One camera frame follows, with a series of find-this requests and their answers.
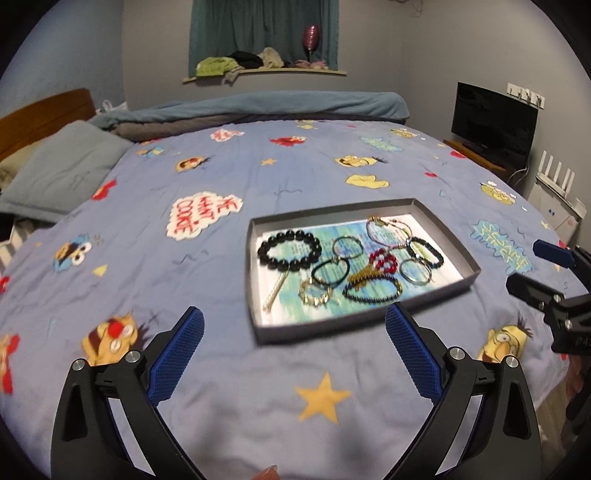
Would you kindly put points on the printed paper sheet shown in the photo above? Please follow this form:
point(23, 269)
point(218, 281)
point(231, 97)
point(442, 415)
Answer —
point(318, 314)

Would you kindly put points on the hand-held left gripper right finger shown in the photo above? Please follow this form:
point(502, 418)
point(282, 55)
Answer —
point(415, 355)

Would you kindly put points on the black television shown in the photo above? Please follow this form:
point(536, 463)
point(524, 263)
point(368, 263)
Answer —
point(494, 120)

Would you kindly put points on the wooden headboard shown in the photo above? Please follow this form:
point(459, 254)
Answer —
point(41, 115)

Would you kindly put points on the grey cardboard tray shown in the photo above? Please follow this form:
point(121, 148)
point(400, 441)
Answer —
point(369, 311)

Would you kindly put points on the green cloth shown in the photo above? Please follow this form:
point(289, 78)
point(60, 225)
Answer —
point(212, 67)

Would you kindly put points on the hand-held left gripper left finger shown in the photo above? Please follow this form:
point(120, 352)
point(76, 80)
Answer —
point(178, 355)

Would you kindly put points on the pink cloth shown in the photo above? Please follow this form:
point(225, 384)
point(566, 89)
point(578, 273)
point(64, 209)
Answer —
point(311, 65)

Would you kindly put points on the grey blanket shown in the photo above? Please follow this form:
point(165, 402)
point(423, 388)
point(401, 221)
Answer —
point(152, 129)

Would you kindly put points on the black cloth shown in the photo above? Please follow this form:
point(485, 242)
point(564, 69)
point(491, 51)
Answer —
point(244, 57)

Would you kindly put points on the wooden television stand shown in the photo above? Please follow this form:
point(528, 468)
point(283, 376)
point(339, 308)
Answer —
point(480, 161)

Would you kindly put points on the white wall hook rack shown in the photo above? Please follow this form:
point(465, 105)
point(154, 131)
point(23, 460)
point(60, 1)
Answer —
point(526, 92)

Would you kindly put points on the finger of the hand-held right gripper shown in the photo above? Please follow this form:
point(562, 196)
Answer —
point(549, 251)
point(531, 290)

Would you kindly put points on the white router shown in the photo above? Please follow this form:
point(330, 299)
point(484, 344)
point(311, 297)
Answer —
point(554, 184)

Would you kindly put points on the beige cloth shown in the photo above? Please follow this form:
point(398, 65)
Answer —
point(271, 56)

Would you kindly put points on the round gold hair clip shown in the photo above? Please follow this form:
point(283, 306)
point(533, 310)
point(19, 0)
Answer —
point(307, 301)

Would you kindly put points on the blue blanket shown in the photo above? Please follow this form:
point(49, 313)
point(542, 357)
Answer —
point(277, 104)

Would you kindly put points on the gold tassel ornament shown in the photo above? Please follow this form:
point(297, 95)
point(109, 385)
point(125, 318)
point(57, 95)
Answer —
point(362, 277)

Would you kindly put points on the cartoon printed bed sheet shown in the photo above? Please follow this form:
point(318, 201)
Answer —
point(231, 369)

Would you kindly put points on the teal curtain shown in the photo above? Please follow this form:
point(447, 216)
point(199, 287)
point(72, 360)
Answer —
point(240, 27)

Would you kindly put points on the person's left hand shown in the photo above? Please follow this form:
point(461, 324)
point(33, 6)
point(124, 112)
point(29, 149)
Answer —
point(268, 474)

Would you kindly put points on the grey pillow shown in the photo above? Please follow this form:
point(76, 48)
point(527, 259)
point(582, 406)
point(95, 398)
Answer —
point(69, 170)

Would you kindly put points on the pink balloon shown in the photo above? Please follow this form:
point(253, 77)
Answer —
point(310, 37)

